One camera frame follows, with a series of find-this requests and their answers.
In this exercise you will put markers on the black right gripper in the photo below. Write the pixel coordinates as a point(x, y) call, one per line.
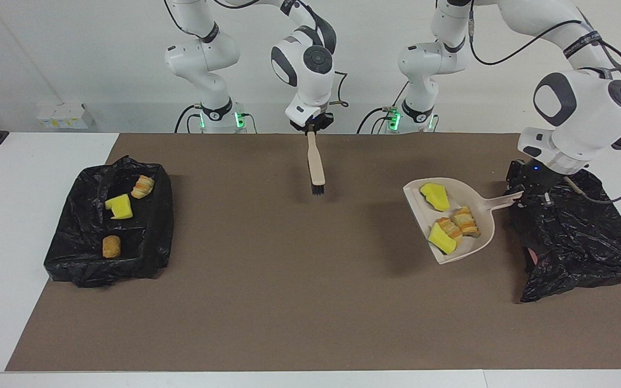
point(326, 119)

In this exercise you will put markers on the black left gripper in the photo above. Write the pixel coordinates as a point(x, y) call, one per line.
point(529, 173)

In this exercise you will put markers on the beige hand brush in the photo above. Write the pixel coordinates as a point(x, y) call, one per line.
point(316, 161)

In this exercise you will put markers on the striped croissant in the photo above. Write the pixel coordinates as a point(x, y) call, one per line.
point(467, 222)
point(449, 226)

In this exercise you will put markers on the yellow sponge piece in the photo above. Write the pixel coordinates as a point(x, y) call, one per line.
point(434, 197)
point(442, 240)
point(121, 207)

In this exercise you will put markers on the beige plastic dustpan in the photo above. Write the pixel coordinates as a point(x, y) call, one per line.
point(423, 215)

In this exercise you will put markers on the pale flaky pastry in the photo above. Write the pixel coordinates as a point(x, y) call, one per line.
point(142, 187)

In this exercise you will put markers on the brown bread roll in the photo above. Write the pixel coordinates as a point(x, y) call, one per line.
point(111, 247)

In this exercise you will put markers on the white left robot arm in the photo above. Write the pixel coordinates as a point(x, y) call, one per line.
point(591, 124)

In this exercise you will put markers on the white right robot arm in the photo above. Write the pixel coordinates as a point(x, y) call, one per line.
point(310, 91)

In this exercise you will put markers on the pink plastic bin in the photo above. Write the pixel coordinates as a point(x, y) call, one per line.
point(529, 260)

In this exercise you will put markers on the black bag-lined trash bin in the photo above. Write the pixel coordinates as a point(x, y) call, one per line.
point(585, 242)
point(84, 264)

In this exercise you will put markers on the brown table mat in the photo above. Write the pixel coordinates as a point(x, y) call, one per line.
point(310, 334)

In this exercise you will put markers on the white power strip box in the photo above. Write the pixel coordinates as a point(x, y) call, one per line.
point(65, 116)

